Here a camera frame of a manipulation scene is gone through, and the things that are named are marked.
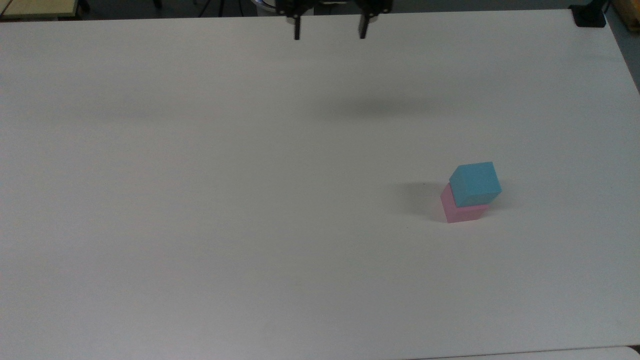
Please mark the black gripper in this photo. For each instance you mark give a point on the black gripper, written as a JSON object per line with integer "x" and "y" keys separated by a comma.
{"x": 330, "y": 4}

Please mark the blue foam cube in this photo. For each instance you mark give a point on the blue foam cube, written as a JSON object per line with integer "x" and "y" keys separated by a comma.
{"x": 475, "y": 184}

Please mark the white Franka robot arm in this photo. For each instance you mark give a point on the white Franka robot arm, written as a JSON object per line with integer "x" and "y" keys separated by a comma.
{"x": 264, "y": 2}

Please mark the pink foam cube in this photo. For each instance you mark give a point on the pink foam cube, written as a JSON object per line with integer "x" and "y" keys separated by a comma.
{"x": 461, "y": 214}

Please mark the black tripod stand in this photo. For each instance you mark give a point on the black tripod stand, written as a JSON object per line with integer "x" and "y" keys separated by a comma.
{"x": 220, "y": 6}

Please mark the yellow-topped table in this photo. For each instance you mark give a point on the yellow-topped table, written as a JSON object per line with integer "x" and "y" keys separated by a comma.
{"x": 37, "y": 7}

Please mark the wooden box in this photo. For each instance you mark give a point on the wooden box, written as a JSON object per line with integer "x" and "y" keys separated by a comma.
{"x": 629, "y": 12}

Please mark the black table clamp mount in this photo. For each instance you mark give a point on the black table clamp mount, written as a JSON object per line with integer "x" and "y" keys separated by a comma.
{"x": 590, "y": 15}

